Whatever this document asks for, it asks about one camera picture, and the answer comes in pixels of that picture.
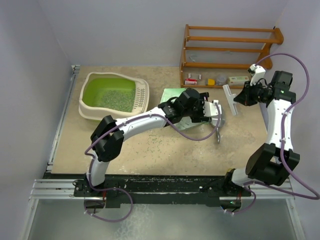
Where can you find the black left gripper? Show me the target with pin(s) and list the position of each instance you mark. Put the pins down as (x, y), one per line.
(200, 117)

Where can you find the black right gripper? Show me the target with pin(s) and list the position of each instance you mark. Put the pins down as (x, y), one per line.
(244, 97)

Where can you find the black white bag sealing strip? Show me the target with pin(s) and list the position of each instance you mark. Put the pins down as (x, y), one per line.
(230, 99)

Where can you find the green cat litter bag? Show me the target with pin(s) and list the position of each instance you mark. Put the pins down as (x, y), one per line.
(172, 95)

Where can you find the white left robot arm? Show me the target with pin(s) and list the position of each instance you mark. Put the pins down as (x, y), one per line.
(110, 134)

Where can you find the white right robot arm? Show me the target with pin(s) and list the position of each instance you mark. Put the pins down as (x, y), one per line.
(265, 165)

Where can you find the green white carton box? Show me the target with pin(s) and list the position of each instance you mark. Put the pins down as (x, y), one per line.
(237, 80)

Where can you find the red white small box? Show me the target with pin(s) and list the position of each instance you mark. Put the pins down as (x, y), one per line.
(190, 81)

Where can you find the green litter pellets pile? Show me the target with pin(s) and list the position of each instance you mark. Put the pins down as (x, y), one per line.
(119, 100)

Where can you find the beige green litter box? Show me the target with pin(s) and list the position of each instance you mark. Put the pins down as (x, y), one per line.
(96, 82)

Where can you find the grey round container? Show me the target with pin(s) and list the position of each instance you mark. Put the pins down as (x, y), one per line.
(221, 80)

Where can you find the yellow small block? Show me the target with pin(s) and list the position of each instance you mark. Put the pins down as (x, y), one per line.
(210, 82)

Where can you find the wooden shelf rack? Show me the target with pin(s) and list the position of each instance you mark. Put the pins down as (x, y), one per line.
(264, 36)

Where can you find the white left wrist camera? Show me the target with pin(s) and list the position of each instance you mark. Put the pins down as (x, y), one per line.
(211, 109)

